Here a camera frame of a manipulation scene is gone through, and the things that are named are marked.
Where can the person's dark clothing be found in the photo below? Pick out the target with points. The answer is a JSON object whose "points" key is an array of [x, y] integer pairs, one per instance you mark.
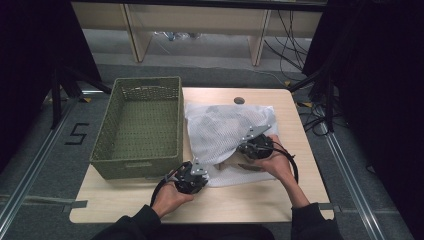
{"points": [[213, 234]]}

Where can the grey tape strip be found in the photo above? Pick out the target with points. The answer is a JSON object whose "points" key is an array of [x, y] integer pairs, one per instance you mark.
{"points": [[50, 201]]}

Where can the person's right hand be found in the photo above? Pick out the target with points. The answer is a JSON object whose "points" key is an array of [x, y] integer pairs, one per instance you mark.
{"points": [[278, 163]]}

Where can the clear plastic wrapping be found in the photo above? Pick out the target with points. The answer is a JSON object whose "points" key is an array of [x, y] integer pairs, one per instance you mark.
{"points": [[176, 35]]}

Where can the round grey table grommet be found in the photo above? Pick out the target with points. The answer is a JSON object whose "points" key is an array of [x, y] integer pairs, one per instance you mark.
{"points": [[239, 100]]}

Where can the person's left hand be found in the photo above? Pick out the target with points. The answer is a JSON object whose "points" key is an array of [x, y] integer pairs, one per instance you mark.
{"points": [[170, 200]]}

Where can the white mesh laundry bag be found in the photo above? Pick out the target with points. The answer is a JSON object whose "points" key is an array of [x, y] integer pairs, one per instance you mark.
{"points": [[213, 133]]}

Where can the green woven basket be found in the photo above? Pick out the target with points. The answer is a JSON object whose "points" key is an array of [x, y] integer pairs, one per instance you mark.
{"points": [[143, 133]]}

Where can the black curtain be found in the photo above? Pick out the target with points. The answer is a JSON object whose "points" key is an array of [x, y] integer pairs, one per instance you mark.
{"points": [[383, 83], [33, 50]]}

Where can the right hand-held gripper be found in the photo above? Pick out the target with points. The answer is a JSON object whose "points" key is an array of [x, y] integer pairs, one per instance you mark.
{"points": [[256, 146]]}

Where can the metal floor rail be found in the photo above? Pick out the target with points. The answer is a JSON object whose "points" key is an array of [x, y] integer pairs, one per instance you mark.
{"points": [[30, 170], [353, 186]]}

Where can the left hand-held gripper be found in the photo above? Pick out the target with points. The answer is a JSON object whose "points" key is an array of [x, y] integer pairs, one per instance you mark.
{"points": [[191, 180]]}

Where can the black metal stand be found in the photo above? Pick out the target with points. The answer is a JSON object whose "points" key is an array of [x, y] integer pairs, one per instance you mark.
{"points": [[56, 96], [328, 100]]}

